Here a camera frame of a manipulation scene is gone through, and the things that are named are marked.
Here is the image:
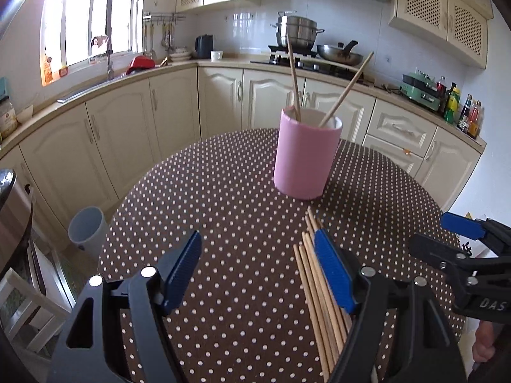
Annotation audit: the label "steel steamer pot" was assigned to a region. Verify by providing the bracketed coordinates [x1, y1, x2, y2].
[271, 11, 325, 52]

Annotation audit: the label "wide cream lattice wall cabinet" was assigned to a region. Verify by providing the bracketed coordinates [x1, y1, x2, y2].
[389, 0, 495, 68]

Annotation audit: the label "red sauce bottle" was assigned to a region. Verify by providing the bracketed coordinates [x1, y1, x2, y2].
[467, 101, 483, 139]

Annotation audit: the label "glass jar white lid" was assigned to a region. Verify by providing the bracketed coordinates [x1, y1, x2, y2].
[0, 96, 19, 140]

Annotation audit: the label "black gas stove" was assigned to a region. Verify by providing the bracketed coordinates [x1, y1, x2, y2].
[251, 46, 370, 84]

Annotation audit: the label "red basin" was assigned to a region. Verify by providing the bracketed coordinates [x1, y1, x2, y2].
[127, 56, 156, 75]

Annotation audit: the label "dark sauce bottle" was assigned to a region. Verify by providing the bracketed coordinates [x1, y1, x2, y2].
[457, 94, 473, 133]

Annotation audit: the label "bamboo chopstick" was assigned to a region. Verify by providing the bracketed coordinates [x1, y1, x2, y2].
[286, 34, 302, 122]
[318, 51, 375, 127]

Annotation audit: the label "kitchen window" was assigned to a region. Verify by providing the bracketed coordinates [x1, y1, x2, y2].
[40, 0, 146, 86]

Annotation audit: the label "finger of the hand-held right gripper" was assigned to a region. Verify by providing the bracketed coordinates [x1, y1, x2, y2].
[440, 212, 511, 259]
[409, 233, 480, 309]

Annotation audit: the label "pile of wooden chopsticks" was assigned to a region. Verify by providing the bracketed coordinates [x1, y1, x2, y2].
[293, 207, 354, 381]

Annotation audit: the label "red cap dark bottle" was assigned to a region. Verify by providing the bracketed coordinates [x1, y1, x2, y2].
[437, 76, 448, 114]

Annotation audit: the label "brown polka dot tablecloth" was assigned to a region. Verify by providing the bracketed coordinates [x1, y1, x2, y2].
[98, 128, 468, 383]

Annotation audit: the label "stainless steel appliance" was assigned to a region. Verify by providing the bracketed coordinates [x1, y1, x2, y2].
[0, 169, 34, 276]

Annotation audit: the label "cream base cabinets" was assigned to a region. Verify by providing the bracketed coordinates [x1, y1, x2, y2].
[0, 66, 485, 240]

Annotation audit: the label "dark electric kettle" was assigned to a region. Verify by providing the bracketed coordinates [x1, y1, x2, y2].
[195, 34, 214, 60]

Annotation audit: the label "grey trash bin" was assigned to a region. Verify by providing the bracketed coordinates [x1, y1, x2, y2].
[67, 207, 109, 258]

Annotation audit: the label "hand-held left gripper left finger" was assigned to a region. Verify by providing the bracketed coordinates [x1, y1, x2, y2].
[48, 229, 202, 383]

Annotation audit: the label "pink utensil cup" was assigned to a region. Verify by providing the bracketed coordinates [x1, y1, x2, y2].
[273, 107, 344, 200]

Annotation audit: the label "steel sink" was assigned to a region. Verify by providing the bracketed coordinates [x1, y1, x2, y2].
[57, 76, 124, 104]

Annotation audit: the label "steel wok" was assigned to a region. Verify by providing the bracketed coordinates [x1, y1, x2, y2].
[317, 41, 364, 66]

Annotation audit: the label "chrome faucet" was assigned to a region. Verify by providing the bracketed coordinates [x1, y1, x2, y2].
[91, 35, 116, 81]

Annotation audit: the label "wall utensil rack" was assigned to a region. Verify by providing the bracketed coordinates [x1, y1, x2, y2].
[143, 11, 186, 54]

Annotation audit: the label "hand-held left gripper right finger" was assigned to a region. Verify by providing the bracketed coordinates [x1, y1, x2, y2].
[313, 229, 468, 383]

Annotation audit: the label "person's right hand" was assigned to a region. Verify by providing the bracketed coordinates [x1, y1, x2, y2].
[472, 321, 498, 363]

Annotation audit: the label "white stool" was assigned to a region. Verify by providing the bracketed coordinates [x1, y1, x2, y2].
[0, 267, 70, 354]

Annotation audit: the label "green yellow bottle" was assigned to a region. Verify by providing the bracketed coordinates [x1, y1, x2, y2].
[444, 83, 460, 124]

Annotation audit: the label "green electric cooker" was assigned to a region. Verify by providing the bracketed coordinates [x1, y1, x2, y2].
[401, 71, 442, 111]

